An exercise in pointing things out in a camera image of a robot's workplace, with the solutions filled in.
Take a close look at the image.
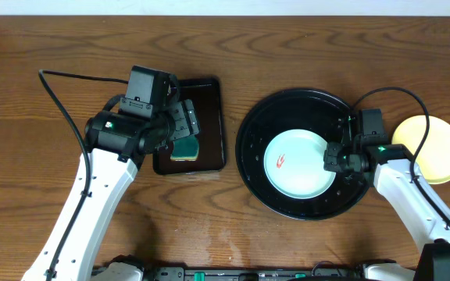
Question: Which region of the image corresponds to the rectangular black tray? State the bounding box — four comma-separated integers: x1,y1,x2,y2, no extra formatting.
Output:
153,77,227,175

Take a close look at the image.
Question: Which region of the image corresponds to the mint plate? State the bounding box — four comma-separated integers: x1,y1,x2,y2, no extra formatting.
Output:
263,129,336,200

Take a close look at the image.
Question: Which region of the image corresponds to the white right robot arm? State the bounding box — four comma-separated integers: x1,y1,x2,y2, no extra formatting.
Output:
323,142,450,280

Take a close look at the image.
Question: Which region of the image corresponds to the yellow plate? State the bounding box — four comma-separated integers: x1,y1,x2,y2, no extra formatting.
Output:
391,116,450,184

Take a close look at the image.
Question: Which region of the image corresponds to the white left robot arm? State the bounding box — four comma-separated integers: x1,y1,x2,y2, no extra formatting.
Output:
23,98,200,280

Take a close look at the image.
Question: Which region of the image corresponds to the round black tray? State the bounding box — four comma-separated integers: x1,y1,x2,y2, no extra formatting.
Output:
235,88,369,220

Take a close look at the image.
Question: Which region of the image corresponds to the green and yellow sponge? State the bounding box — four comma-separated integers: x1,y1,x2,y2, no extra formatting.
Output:
170,136,199,162

